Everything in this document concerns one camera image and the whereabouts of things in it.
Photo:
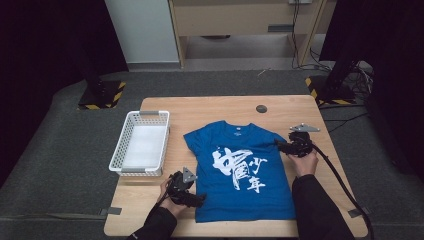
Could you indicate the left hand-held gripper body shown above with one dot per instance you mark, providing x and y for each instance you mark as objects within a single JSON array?
[{"x": 180, "y": 186}]

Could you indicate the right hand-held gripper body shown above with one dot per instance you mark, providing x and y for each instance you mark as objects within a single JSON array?
[{"x": 300, "y": 143}]

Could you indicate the blue t-shirt with white print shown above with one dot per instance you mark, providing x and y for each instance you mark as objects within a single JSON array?
[{"x": 240, "y": 173}]

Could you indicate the person's right hand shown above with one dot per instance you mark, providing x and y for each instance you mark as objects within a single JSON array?
[{"x": 306, "y": 163}]

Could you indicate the person's left hand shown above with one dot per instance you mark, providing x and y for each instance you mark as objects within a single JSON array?
[{"x": 166, "y": 203}]

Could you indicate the round grey table cap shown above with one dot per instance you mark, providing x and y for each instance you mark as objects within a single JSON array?
[{"x": 261, "y": 108}]

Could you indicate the white perforated plastic basket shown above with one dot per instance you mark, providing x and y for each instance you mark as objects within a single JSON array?
[{"x": 143, "y": 146}]

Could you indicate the black stand with striped base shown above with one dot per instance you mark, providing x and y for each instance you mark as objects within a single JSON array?
[
  {"x": 333, "y": 88},
  {"x": 100, "y": 95}
]

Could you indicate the grey tape strip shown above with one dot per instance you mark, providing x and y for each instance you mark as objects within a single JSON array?
[
  {"x": 111, "y": 211},
  {"x": 356, "y": 212}
]

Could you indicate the small stick on floor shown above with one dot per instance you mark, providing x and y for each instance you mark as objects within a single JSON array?
[{"x": 263, "y": 72}]

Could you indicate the light wooden desk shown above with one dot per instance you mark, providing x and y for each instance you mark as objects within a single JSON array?
[{"x": 233, "y": 16}]

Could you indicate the white cabinet panel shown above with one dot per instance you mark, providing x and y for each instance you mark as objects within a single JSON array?
[{"x": 143, "y": 30}]

